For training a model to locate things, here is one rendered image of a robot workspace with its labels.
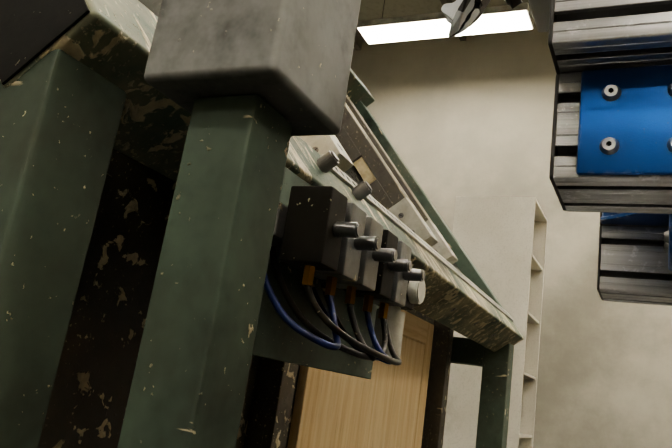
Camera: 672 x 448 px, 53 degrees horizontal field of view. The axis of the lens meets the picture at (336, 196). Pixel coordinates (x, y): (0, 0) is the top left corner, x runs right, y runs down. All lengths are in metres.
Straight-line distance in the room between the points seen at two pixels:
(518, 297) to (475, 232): 0.56
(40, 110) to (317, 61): 0.24
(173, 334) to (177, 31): 0.23
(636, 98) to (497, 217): 4.50
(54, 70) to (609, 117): 0.45
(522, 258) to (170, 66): 4.48
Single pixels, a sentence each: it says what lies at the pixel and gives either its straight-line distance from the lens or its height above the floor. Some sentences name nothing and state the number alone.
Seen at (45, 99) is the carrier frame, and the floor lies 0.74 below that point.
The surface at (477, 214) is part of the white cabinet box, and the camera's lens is 5.07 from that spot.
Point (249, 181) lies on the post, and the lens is 0.50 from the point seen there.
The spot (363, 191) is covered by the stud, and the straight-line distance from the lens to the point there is 1.13.
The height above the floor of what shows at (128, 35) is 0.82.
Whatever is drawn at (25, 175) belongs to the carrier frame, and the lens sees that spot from 0.60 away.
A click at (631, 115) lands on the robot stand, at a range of 0.55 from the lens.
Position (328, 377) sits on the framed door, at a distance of 1.63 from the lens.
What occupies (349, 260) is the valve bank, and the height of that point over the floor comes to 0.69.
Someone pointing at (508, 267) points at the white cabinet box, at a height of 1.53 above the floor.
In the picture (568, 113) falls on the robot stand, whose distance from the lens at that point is 0.56.
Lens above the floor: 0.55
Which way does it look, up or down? 16 degrees up
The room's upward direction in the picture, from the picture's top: 9 degrees clockwise
